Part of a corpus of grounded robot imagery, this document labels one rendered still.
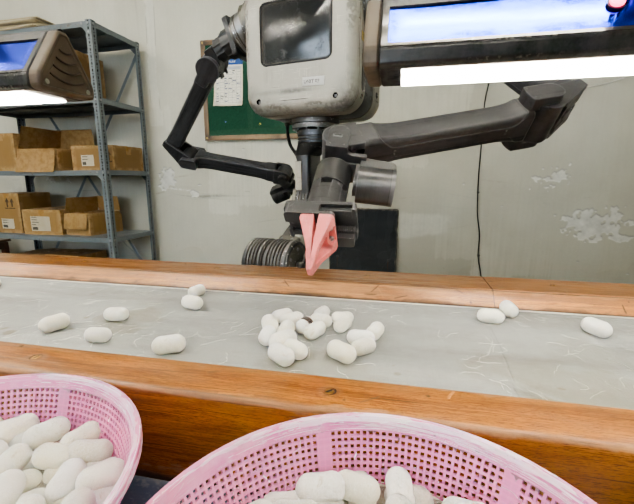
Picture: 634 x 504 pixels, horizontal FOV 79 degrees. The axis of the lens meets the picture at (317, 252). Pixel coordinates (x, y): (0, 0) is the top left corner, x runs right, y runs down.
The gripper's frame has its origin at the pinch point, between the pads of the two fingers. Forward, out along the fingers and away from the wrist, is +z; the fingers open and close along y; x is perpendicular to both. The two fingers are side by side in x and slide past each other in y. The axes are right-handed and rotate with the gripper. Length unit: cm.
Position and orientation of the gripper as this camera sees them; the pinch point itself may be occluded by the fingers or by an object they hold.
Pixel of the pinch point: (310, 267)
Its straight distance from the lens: 49.9
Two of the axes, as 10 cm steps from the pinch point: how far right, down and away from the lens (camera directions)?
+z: -1.8, 7.7, -6.1
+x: 1.3, 6.3, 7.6
